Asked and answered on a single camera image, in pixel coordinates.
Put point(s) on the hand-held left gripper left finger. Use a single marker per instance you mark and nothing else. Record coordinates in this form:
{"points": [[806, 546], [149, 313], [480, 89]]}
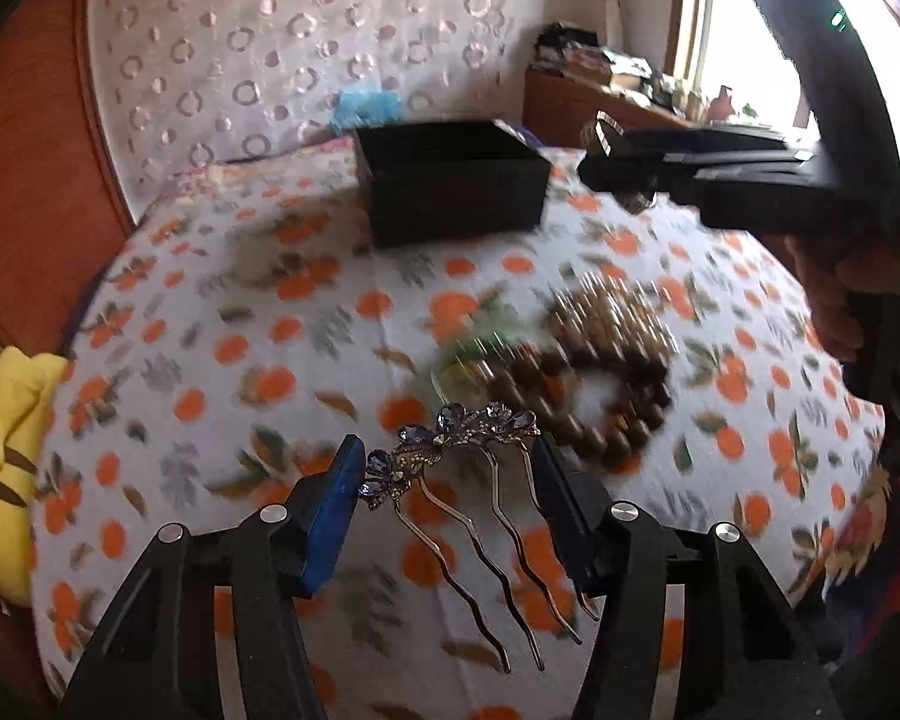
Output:
{"points": [[334, 510]]}

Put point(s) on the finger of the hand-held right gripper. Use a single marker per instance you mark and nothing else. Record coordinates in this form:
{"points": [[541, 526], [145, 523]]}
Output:
{"points": [[645, 176], [705, 141]]}

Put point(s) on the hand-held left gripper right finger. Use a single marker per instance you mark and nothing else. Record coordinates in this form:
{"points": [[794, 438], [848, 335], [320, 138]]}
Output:
{"points": [[562, 510]]}

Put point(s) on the jeweled metal hair comb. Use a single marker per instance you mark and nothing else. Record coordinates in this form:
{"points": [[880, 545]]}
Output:
{"points": [[487, 420]]}

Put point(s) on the black jewelry box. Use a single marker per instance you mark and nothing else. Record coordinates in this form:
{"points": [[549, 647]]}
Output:
{"points": [[457, 195]]}

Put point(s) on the green bangle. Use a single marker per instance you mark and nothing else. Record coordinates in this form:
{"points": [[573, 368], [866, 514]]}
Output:
{"points": [[487, 334]]}

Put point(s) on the person's right hand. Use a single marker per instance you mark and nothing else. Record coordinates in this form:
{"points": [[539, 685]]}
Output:
{"points": [[817, 292]]}

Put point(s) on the pink bottle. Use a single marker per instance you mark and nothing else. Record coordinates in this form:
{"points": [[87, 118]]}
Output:
{"points": [[720, 106]]}

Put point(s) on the wooden window cabinet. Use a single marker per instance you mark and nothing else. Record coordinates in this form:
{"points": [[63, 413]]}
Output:
{"points": [[562, 101]]}

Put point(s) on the window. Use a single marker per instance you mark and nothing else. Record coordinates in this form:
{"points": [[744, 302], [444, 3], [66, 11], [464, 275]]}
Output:
{"points": [[727, 30]]}

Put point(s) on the pile of clothes and books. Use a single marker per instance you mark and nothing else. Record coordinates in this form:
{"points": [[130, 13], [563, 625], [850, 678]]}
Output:
{"points": [[600, 60]]}

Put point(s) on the orange fruit print cloth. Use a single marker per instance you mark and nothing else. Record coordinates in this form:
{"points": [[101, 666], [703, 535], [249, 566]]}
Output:
{"points": [[270, 330]]}

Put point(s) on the blue ruffled fabric bundle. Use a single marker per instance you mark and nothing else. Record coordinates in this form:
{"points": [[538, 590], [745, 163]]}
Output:
{"points": [[364, 109]]}

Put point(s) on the dark blue blanket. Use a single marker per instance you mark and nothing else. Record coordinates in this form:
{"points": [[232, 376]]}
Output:
{"points": [[870, 540]]}

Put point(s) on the yellow plush toy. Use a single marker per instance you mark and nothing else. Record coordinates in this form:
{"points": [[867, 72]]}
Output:
{"points": [[7, 480]]}

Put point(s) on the circle pattern sheer curtain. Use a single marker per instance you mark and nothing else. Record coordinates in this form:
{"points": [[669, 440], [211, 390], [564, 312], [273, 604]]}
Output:
{"points": [[232, 52]]}

